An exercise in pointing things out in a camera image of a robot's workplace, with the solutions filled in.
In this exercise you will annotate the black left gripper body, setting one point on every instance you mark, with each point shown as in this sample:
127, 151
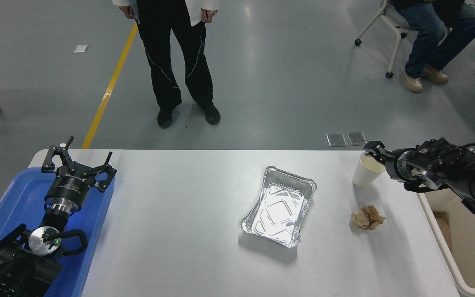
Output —
69, 187

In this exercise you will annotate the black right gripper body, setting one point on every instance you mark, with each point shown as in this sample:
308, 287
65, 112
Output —
395, 167

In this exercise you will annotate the white paper cup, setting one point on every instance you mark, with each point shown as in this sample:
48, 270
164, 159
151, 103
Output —
365, 175

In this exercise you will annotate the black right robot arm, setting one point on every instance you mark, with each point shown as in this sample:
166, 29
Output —
468, 173

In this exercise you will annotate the silver floor plate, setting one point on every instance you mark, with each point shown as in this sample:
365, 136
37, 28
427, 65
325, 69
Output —
336, 139
357, 138

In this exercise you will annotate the blue plastic tray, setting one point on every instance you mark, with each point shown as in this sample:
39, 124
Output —
19, 198

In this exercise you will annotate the crumpled tan paper ball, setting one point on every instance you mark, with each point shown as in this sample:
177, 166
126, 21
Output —
367, 218

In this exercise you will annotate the silver foil tray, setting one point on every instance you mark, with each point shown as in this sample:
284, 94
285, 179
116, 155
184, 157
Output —
278, 208

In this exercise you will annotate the person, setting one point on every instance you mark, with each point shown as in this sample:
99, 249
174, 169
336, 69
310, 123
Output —
431, 37
167, 62

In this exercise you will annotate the white frame grey seat chair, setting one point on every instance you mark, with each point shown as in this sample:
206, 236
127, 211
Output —
392, 33

